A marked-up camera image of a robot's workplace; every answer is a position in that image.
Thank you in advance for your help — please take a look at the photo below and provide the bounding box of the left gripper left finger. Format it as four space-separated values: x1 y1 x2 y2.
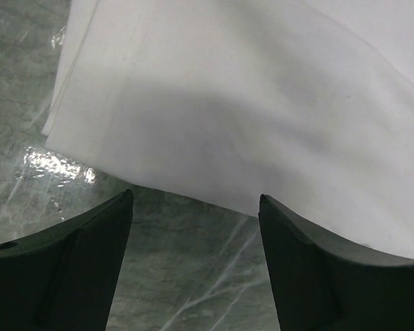
0 190 134 330

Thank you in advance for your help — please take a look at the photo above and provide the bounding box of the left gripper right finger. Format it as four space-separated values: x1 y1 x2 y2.
258 195 414 330

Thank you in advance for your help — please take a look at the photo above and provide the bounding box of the white coca-cola t-shirt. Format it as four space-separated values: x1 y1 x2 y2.
43 0 414 258

